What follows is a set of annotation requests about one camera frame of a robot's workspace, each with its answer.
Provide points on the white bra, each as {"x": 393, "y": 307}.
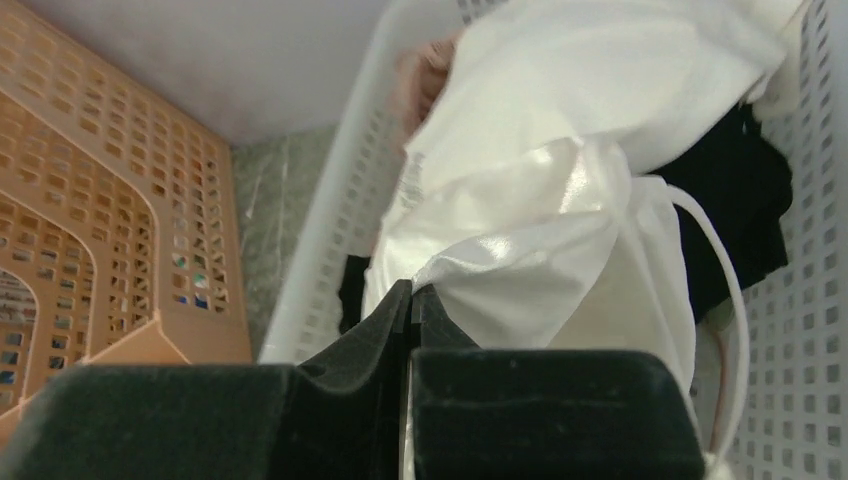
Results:
{"x": 651, "y": 77}
{"x": 553, "y": 246}

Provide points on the pink bra in basket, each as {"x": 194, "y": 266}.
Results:
{"x": 422, "y": 73}

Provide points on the black garment in basket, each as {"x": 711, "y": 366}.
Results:
{"x": 742, "y": 182}

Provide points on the orange plastic file organizer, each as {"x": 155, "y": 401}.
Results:
{"x": 117, "y": 213}

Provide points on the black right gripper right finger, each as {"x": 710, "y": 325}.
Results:
{"x": 480, "y": 413}

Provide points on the white plastic basket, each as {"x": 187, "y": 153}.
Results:
{"x": 795, "y": 421}

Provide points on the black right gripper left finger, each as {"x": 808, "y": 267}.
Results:
{"x": 335, "y": 416}

